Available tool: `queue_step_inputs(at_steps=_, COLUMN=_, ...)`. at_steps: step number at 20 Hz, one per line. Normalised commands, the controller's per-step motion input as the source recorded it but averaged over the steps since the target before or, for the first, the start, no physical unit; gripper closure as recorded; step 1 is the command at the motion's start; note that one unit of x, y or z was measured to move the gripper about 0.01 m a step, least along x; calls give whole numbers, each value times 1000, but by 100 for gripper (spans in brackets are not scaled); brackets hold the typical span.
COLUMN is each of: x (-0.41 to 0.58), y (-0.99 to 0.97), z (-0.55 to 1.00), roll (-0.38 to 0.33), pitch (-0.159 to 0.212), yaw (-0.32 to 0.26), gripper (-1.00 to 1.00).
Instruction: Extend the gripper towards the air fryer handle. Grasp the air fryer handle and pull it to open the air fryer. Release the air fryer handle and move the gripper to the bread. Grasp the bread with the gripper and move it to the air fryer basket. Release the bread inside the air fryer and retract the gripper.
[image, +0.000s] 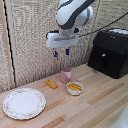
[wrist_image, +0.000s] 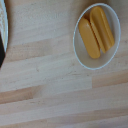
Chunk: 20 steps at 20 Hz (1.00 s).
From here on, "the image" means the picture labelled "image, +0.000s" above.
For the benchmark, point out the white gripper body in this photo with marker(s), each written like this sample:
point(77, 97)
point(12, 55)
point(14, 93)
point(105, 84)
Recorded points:
point(61, 40)

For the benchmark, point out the pink plastic cup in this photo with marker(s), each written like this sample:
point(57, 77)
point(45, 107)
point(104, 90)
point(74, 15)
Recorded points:
point(65, 75)

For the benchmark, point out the white plate with patterned rim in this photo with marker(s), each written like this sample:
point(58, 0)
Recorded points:
point(24, 103)

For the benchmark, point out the yellow rectangular block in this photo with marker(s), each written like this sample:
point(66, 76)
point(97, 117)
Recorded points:
point(51, 84)

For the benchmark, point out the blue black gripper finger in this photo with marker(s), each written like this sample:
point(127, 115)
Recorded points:
point(55, 53)
point(67, 51)

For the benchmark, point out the black air fryer drawer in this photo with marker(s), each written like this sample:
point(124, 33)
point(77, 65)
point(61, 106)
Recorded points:
point(98, 61)

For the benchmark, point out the yellow food stick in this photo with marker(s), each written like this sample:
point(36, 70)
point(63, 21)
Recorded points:
point(76, 89)
point(74, 85)

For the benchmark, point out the woven screen panel wooden frame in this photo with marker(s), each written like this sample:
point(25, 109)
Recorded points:
point(33, 40)
point(111, 13)
point(78, 56)
point(3, 66)

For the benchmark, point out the small white bowl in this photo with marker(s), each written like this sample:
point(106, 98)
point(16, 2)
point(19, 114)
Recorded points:
point(75, 92)

